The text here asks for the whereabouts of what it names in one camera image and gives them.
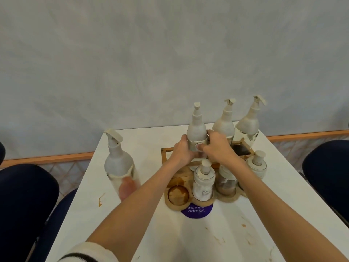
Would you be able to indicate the person's right hand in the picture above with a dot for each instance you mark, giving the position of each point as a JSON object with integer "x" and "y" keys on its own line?
{"x": 220, "y": 150}

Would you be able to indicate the person's left hand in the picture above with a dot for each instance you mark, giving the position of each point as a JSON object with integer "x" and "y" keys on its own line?
{"x": 180, "y": 154}

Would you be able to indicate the person's right thumb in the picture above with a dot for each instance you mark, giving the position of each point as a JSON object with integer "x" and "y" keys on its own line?
{"x": 203, "y": 147}

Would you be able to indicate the person's left fingers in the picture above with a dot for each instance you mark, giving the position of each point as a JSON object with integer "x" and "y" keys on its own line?
{"x": 184, "y": 141}

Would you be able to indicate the person's right forearm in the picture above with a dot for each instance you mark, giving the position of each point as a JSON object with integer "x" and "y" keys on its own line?
{"x": 275, "y": 212}

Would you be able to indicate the person's left forearm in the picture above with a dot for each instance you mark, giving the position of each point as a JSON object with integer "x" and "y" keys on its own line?
{"x": 141, "y": 204}

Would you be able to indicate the frosted white pump bottle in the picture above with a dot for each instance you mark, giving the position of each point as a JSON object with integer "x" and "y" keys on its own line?
{"x": 224, "y": 125}

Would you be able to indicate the white sugar jar with pump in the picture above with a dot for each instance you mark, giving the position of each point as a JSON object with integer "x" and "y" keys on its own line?
{"x": 203, "y": 185}

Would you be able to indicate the brown sugar glass jar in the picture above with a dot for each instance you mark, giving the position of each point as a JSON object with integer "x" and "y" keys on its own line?
{"x": 225, "y": 185}

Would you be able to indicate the pump bottle with clear liquid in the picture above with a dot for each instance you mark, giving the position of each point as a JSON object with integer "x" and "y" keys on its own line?
{"x": 249, "y": 125}

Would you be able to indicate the wooden condiment caddy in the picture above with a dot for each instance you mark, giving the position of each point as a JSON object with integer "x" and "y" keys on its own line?
{"x": 178, "y": 197}

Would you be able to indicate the white ceramic jar with pump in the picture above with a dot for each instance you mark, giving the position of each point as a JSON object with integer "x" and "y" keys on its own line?
{"x": 257, "y": 165}

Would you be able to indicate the purple round sticker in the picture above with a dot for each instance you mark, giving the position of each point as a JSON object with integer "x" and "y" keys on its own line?
{"x": 196, "y": 212}

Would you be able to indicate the pump bottle with pink syrup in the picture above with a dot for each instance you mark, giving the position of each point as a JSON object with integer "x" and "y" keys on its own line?
{"x": 118, "y": 163}

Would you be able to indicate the dark blue chair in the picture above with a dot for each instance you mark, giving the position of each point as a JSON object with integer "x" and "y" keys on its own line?
{"x": 23, "y": 204}
{"x": 328, "y": 171}
{"x": 1, "y": 152}
{"x": 58, "y": 221}

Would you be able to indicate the white black-striped sleeve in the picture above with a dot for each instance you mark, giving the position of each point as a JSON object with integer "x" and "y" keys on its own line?
{"x": 87, "y": 252}

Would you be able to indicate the wooden wall rail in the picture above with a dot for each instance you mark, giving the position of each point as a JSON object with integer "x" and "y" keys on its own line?
{"x": 46, "y": 158}

